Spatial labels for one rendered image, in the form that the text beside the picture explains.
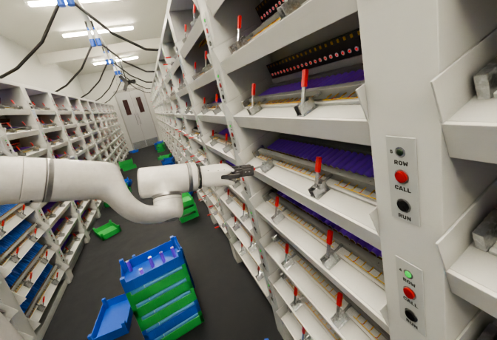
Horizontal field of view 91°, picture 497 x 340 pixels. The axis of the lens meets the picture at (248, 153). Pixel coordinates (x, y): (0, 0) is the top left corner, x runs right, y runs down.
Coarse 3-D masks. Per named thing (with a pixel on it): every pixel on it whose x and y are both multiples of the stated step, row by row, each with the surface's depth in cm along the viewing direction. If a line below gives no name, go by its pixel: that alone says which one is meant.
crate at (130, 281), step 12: (156, 252) 142; (168, 252) 144; (180, 252) 129; (120, 264) 132; (132, 264) 137; (144, 264) 137; (156, 264) 135; (168, 264) 127; (180, 264) 130; (132, 276) 129; (144, 276) 121; (156, 276) 124; (132, 288) 119
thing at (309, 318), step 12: (276, 276) 109; (276, 288) 106; (288, 288) 103; (288, 300) 99; (300, 300) 96; (300, 312) 92; (312, 312) 90; (312, 324) 87; (324, 324) 84; (312, 336) 83; (324, 336) 82; (336, 336) 80
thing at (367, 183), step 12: (264, 156) 91; (276, 156) 81; (288, 156) 76; (288, 168) 73; (300, 168) 70; (312, 168) 64; (324, 168) 60; (348, 180) 53; (360, 180) 50; (372, 180) 48; (360, 192) 49; (372, 192) 47
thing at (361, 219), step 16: (256, 144) 95; (256, 160) 92; (256, 176) 89; (272, 176) 75; (288, 176) 70; (320, 176) 62; (288, 192) 68; (304, 192) 60; (336, 192) 54; (352, 192) 52; (368, 192) 49; (320, 208) 55; (336, 208) 50; (352, 208) 48; (368, 208) 46; (336, 224) 52; (352, 224) 46; (368, 224) 43; (368, 240) 44
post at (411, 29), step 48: (384, 0) 28; (432, 0) 24; (480, 0) 26; (384, 48) 30; (432, 48) 25; (384, 96) 32; (432, 96) 26; (384, 144) 34; (432, 144) 28; (384, 192) 36; (432, 192) 30; (480, 192) 32; (384, 240) 39; (432, 240) 31; (432, 288) 34; (432, 336) 36
